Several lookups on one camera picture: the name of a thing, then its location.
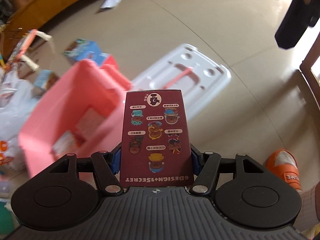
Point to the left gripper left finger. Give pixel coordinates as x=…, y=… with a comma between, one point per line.
x=106, y=165

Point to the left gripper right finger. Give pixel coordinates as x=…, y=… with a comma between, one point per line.
x=206, y=169

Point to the maroon cartoon toy box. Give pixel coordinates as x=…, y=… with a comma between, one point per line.
x=155, y=146

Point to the red white toy box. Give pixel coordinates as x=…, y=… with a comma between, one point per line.
x=68, y=143

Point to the wooden chair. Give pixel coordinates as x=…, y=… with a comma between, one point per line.
x=306, y=69

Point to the pink plastic storage bin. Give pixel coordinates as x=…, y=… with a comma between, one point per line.
x=88, y=101

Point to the orange slipper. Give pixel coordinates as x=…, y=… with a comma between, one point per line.
x=283, y=164

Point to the light blue toy box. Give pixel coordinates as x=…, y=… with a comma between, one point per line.
x=45, y=79

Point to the white orange plastic bag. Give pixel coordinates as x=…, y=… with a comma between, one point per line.
x=17, y=103

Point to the blue green toy box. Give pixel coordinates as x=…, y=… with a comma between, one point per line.
x=81, y=49

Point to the pink white plastic stool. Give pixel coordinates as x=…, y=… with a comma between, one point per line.
x=20, y=52

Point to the wooden cabinet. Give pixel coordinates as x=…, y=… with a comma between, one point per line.
x=33, y=15

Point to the white bin lid pink handle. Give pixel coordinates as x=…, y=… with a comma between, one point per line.
x=198, y=77

